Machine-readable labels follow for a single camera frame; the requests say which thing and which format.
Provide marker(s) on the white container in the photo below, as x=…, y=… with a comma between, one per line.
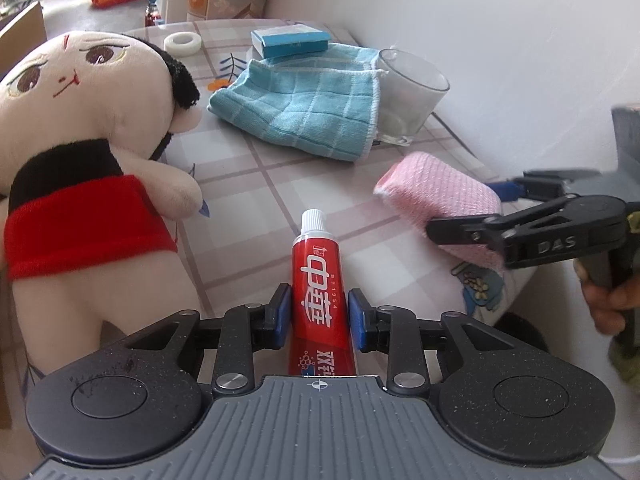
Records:
x=172, y=5

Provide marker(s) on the person's right hand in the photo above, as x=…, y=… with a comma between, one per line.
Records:
x=607, y=310

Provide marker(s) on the black round stool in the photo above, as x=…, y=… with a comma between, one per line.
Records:
x=520, y=332

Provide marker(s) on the red toothpaste tube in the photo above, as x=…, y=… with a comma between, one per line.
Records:
x=320, y=280

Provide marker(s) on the brown cardboard panel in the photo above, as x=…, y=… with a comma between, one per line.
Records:
x=22, y=35

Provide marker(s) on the plush doll red skirt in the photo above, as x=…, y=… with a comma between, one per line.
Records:
x=90, y=110

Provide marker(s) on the glass cup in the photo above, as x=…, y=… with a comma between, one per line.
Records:
x=410, y=105

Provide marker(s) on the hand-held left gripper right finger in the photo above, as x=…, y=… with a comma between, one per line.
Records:
x=356, y=320

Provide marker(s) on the blue box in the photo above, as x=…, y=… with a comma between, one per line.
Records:
x=290, y=42

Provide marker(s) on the blue checked towel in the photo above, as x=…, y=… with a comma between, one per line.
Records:
x=300, y=105

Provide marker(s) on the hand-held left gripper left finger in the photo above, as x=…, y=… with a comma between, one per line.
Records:
x=282, y=310

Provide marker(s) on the pink towel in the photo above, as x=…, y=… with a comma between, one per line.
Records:
x=440, y=190

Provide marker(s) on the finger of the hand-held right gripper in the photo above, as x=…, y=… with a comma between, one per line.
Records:
x=505, y=191
x=465, y=231

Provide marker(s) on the white tape roll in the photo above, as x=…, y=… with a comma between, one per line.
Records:
x=182, y=47

